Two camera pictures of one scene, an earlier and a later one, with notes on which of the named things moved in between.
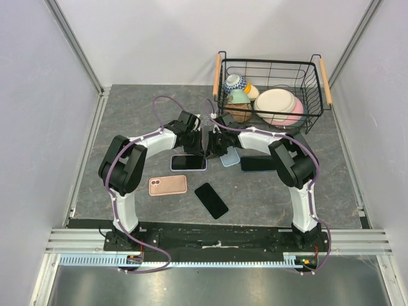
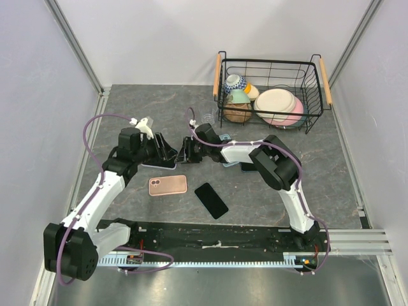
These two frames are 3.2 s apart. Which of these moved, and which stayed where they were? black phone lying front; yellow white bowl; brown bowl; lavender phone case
Moved: lavender phone case
Stayed: black phone lying front; brown bowl; yellow white bowl
